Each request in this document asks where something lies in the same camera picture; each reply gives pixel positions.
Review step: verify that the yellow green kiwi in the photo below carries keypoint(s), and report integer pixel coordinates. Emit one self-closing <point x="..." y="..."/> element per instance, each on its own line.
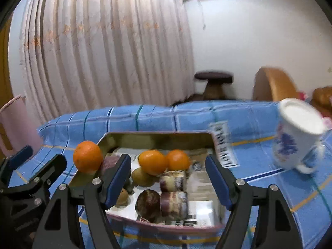
<point x="141" y="177"/>

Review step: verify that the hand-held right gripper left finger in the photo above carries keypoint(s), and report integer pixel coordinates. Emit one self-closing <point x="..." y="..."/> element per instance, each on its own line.
<point x="118" y="181"/>

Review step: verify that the purple brown round pastry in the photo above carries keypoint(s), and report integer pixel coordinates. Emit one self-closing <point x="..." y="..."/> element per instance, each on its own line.
<point x="111" y="163"/>

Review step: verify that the purple cream cake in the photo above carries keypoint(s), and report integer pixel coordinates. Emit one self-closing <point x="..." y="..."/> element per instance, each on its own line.
<point x="173" y="203"/>
<point x="173" y="180"/>

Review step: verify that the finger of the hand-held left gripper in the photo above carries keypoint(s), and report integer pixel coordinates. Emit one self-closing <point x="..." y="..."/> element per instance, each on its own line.
<point x="19" y="157"/>
<point x="53" y="168"/>

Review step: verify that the small brown kiwi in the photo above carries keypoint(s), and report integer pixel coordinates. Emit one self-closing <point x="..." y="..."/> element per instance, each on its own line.
<point x="122" y="196"/>

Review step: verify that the carved wooden sofa armrest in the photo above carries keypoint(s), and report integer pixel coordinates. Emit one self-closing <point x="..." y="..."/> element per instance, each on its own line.
<point x="323" y="96"/>

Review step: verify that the pale pink patterned curtain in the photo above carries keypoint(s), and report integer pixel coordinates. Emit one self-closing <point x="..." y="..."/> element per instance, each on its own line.
<point x="103" y="44"/>

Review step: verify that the pink plastic jug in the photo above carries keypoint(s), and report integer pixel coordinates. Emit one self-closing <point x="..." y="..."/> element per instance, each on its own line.
<point x="15" y="124"/>

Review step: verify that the pink patterned cloth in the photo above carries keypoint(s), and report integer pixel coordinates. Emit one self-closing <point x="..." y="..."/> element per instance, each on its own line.
<point x="327" y="122"/>

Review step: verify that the round orange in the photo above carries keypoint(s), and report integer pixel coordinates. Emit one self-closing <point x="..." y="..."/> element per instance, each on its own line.
<point x="87" y="157"/>
<point x="153" y="162"/>

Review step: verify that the brown wooden door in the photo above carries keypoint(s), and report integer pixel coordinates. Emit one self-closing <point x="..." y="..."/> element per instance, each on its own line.
<point x="4" y="70"/>

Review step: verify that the dark brown swirl pastry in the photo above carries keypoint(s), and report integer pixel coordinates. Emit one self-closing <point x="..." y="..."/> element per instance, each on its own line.
<point x="147" y="203"/>

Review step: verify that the white cup with blue print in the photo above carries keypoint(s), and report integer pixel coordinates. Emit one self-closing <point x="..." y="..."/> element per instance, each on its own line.
<point x="298" y="124"/>

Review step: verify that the blue checked tablecloth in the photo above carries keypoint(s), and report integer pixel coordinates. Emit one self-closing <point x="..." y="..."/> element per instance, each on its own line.
<point x="259" y="140"/>

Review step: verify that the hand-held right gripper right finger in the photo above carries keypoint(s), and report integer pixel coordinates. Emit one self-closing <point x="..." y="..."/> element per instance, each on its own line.
<point x="219" y="184"/>

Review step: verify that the printed paper sheet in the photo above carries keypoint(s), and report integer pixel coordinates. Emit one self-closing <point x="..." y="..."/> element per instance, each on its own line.
<point x="202" y="207"/>

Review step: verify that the pink rectangular tin box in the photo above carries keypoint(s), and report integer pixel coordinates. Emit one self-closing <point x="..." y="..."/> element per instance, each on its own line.
<point x="155" y="138"/>

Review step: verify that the dark round wooden stool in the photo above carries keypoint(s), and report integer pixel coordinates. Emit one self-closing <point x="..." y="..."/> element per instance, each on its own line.
<point x="214" y="77"/>

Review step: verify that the small orange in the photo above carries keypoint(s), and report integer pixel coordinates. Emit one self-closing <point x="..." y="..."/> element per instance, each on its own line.
<point x="178" y="160"/>

